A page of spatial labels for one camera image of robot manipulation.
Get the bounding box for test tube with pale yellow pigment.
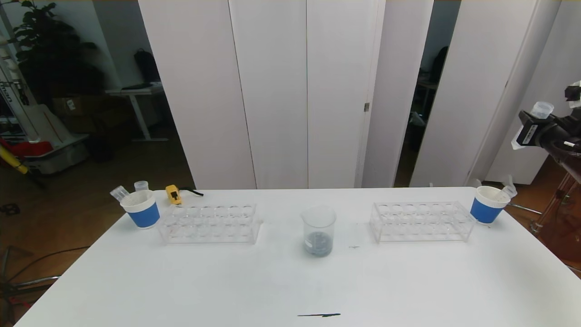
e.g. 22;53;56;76
511;101;555;150

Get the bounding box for clear glass beaker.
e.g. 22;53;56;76
301;205;337;258

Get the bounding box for clear acrylic test tube rack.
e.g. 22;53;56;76
370;201;476;242
159;203;264;244

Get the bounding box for white folding screen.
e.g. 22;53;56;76
409;0;581;188
139;0;434;190

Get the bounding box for yellow tape measure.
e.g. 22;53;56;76
166;184;205;202

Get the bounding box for blue and white paper cup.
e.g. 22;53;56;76
121;189;161;228
469;185;510;224

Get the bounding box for white standing desk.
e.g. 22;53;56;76
106;83;169;143

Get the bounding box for black backpack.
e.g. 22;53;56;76
134;49;161;84

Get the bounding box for cardboard box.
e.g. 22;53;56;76
52;95;98;119

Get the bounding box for white platform with board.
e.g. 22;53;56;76
23;104;90;174

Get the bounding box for dark green potted plant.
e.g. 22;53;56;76
9;0;103;107

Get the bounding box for red box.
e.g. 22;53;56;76
9;141;54;157

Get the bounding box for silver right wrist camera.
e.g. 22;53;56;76
565;80;581;109

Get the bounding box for black tripod with cables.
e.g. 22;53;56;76
0;247;91;318

